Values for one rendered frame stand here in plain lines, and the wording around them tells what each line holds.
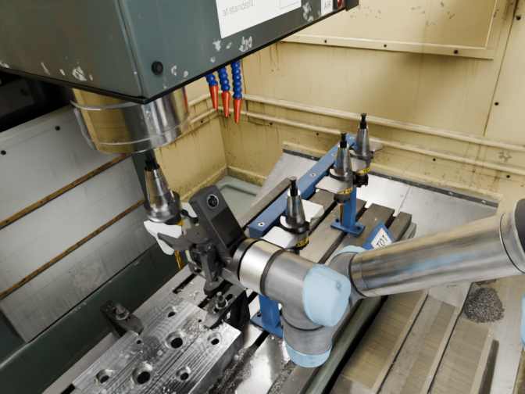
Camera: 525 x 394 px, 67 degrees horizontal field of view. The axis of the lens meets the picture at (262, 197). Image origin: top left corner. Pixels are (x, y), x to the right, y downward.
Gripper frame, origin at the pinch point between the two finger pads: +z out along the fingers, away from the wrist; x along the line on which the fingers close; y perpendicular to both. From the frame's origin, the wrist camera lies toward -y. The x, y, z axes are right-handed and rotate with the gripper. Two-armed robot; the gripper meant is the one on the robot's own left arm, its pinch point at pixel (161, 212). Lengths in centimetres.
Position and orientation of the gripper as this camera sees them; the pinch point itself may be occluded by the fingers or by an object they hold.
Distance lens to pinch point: 73.3
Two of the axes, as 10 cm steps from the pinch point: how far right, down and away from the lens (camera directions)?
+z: -8.1, -2.8, 5.1
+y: 0.9, 8.1, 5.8
